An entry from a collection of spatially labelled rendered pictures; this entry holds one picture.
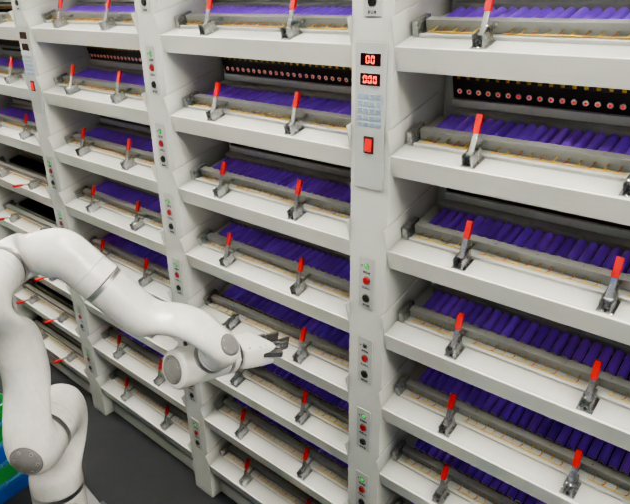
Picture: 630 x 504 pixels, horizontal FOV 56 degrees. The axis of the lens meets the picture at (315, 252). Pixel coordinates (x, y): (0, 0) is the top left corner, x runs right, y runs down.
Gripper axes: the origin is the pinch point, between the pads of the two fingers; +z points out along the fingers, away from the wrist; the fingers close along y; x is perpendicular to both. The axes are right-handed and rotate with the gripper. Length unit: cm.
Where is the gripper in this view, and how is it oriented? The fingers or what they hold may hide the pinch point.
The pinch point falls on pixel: (276, 341)
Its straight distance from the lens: 148.8
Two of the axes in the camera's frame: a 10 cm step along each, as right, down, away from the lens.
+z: 6.4, -0.7, 7.7
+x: 1.5, -9.7, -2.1
